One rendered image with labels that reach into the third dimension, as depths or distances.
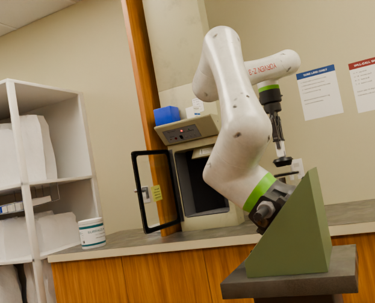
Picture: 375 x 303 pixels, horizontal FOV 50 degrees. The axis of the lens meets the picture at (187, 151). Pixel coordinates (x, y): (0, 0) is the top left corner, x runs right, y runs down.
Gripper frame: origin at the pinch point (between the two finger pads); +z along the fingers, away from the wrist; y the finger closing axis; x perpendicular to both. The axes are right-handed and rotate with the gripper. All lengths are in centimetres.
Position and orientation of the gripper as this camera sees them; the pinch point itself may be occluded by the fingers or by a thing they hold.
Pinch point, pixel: (280, 149)
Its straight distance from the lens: 181.2
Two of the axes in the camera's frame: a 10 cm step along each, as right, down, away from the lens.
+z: 1.8, 9.8, -0.6
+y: -4.4, 0.2, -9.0
